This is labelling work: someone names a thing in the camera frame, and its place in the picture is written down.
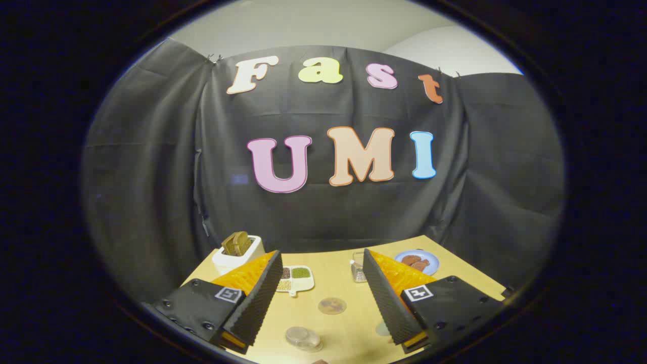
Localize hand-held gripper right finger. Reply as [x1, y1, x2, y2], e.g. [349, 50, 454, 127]
[362, 248, 506, 354]

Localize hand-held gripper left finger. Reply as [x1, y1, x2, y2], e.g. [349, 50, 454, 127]
[152, 249, 285, 355]

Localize small clear juice bottle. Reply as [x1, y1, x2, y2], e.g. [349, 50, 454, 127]
[350, 251, 367, 284]

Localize round brown coaster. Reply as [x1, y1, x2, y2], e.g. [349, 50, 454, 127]
[318, 297, 348, 315]

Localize clear glass cup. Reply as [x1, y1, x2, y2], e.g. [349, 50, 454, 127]
[285, 326, 324, 353]

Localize white divided dish with beans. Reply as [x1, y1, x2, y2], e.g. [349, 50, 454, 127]
[275, 265, 315, 297]

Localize white toaster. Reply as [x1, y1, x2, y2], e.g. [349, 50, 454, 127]
[212, 235, 266, 276]

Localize wooden table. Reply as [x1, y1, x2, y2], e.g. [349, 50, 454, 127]
[182, 235, 509, 364]

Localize light blue plate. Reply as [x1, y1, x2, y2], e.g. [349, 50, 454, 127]
[394, 250, 440, 277]

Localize brown bread slices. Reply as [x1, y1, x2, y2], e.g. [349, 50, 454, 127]
[221, 231, 253, 256]

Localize black backdrop cloth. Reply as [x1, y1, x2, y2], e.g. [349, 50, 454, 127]
[81, 38, 566, 305]

